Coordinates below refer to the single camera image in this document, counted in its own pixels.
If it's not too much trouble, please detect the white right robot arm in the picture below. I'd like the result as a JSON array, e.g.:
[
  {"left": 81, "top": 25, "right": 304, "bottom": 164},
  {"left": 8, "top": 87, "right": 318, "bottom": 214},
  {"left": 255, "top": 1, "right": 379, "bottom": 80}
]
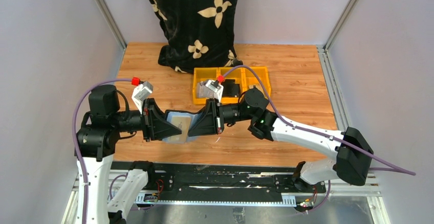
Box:
[{"left": 188, "top": 88, "right": 373, "bottom": 192}]

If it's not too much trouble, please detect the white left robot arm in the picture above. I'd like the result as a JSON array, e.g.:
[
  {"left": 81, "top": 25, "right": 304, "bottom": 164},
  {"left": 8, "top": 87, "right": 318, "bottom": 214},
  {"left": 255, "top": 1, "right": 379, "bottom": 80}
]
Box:
[{"left": 72, "top": 80, "right": 181, "bottom": 223}]

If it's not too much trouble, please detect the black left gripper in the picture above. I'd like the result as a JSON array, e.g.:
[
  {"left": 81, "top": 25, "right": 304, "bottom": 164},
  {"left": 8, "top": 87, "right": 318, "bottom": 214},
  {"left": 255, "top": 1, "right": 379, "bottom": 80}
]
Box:
[{"left": 112, "top": 97, "right": 182, "bottom": 140}]

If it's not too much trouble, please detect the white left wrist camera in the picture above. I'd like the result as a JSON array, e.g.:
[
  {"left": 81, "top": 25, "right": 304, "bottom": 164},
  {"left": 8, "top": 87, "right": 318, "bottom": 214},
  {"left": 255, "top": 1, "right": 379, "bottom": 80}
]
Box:
[{"left": 132, "top": 77, "right": 154, "bottom": 114}]

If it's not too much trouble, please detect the gold credit card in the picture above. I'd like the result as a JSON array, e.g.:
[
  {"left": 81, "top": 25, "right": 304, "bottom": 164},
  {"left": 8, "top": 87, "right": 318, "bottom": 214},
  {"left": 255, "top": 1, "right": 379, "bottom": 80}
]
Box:
[{"left": 167, "top": 115, "right": 191, "bottom": 144}]

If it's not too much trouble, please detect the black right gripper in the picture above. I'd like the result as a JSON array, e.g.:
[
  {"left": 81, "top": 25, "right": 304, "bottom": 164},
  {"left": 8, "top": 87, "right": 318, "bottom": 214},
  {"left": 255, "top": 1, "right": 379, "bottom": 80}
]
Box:
[{"left": 188, "top": 98, "right": 255, "bottom": 137}]

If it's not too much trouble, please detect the yellow plastic bin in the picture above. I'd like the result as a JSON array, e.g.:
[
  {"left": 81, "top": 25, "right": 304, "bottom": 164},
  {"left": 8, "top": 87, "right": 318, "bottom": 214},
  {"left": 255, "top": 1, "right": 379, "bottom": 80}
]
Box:
[{"left": 192, "top": 66, "right": 272, "bottom": 105}]

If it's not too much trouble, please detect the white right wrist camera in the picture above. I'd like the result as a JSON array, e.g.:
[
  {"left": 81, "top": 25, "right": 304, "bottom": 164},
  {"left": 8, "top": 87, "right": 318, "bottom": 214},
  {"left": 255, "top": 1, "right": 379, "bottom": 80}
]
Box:
[{"left": 204, "top": 75, "right": 225, "bottom": 102}]

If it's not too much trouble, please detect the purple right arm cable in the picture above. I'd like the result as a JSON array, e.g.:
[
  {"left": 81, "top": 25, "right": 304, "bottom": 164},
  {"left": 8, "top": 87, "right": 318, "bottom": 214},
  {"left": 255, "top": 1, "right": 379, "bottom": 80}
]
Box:
[{"left": 222, "top": 65, "right": 417, "bottom": 213}]

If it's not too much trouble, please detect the black floral blanket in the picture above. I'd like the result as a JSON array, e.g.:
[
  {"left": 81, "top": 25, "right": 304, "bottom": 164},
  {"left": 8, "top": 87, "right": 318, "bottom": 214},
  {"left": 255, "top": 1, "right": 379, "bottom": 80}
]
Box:
[{"left": 149, "top": 0, "right": 243, "bottom": 74}]

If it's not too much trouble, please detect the aluminium frame rail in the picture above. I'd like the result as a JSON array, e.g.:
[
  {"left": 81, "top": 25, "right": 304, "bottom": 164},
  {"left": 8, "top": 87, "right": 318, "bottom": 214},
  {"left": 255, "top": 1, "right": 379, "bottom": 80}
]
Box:
[{"left": 95, "top": 0, "right": 127, "bottom": 51}]

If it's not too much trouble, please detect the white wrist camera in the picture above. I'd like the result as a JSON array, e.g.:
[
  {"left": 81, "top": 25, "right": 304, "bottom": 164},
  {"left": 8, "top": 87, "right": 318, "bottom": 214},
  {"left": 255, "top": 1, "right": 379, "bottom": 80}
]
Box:
[
  {"left": 132, "top": 77, "right": 154, "bottom": 114},
  {"left": 204, "top": 75, "right": 225, "bottom": 102}
]

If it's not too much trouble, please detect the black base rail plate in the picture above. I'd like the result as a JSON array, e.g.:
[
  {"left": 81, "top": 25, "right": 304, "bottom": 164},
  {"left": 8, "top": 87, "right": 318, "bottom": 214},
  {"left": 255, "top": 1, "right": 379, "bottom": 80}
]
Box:
[{"left": 143, "top": 163, "right": 327, "bottom": 204}]

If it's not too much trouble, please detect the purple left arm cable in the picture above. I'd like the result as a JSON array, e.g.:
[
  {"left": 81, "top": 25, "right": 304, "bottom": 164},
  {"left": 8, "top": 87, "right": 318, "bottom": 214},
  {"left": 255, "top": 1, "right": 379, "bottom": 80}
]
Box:
[{"left": 72, "top": 78, "right": 135, "bottom": 224}]

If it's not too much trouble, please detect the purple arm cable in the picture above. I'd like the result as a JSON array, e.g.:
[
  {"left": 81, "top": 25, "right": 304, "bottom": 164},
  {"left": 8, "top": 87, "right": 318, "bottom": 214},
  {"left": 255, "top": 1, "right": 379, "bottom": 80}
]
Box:
[
  {"left": 222, "top": 65, "right": 417, "bottom": 213},
  {"left": 72, "top": 78, "right": 135, "bottom": 224}
]

